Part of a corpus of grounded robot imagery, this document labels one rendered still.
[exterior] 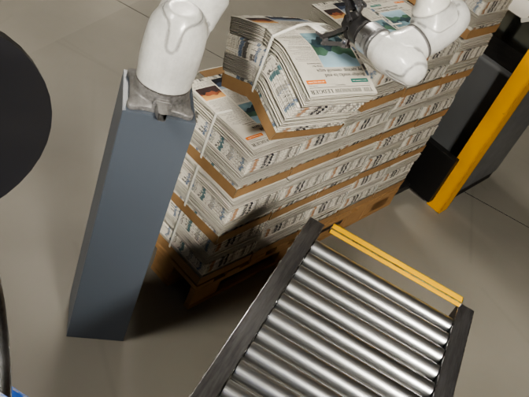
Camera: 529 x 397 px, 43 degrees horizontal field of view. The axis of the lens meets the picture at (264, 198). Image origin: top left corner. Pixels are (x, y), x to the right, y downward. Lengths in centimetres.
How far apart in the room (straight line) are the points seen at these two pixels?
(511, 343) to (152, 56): 227
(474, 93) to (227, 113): 180
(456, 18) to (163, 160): 88
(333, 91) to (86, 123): 174
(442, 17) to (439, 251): 195
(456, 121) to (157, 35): 236
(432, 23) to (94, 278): 130
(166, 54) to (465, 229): 248
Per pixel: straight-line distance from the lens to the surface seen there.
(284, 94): 198
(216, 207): 237
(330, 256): 196
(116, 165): 195
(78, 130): 338
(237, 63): 214
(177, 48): 176
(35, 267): 272
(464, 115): 381
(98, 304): 239
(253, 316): 170
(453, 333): 198
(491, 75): 371
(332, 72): 202
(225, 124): 223
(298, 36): 207
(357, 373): 174
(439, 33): 187
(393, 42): 182
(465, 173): 372
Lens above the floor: 205
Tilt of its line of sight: 38 degrees down
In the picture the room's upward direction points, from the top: 24 degrees clockwise
